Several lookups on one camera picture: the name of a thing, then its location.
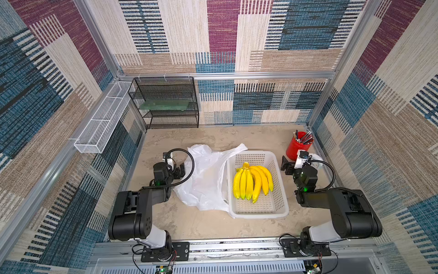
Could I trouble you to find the yellow banana bunch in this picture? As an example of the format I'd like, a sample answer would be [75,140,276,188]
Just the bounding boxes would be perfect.
[232,162,274,204]

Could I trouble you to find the pens in cup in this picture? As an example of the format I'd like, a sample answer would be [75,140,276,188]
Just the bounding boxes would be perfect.
[293,130,314,145]

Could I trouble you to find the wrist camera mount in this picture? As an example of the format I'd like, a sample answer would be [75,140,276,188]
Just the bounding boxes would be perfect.
[163,152,175,167]
[294,150,309,169]

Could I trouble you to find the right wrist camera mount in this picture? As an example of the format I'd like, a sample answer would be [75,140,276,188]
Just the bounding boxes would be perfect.
[294,150,309,169]

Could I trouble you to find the green board on shelf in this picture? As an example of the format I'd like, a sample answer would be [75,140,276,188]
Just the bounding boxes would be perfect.
[139,100,190,111]

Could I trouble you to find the white round clock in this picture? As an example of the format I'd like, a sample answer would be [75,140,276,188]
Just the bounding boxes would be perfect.
[305,153,323,170]

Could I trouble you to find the white plastic bag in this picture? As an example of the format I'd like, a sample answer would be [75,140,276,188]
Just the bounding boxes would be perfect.
[173,144,248,212]

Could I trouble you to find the black corrugated cable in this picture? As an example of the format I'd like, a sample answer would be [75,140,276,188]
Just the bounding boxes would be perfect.
[143,148,196,190]
[307,159,336,191]

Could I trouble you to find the black corrugated right cable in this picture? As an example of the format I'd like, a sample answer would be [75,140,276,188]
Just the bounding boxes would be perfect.
[307,159,336,191]

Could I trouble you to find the black corrugated left cable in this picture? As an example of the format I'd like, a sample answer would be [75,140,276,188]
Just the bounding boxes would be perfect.
[143,148,196,190]

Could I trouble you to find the white wire mesh tray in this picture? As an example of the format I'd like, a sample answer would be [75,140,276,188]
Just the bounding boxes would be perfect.
[74,82,131,154]

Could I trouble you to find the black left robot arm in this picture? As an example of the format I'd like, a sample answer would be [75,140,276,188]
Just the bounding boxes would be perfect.
[108,162,185,262]

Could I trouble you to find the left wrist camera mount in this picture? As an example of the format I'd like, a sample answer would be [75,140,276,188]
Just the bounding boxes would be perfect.
[163,152,175,167]

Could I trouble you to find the black wire mesh shelf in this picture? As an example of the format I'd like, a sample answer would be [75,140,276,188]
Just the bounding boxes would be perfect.
[128,76,199,130]

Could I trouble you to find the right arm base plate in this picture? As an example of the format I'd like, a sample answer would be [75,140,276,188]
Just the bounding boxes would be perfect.
[279,237,331,258]

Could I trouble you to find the red pen cup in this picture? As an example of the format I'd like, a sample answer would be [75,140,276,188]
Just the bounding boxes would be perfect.
[286,139,313,161]

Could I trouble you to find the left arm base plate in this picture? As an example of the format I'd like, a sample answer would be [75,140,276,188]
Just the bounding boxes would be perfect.
[140,242,190,263]

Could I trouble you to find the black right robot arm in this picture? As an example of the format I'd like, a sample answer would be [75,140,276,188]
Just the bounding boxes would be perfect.
[279,155,383,258]

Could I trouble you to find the white perforated plastic basket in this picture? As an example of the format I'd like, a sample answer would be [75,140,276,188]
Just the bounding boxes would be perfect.
[226,151,289,219]

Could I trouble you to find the aluminium front rail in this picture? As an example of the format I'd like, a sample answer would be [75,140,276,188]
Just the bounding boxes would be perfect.
[86,237,390,274]

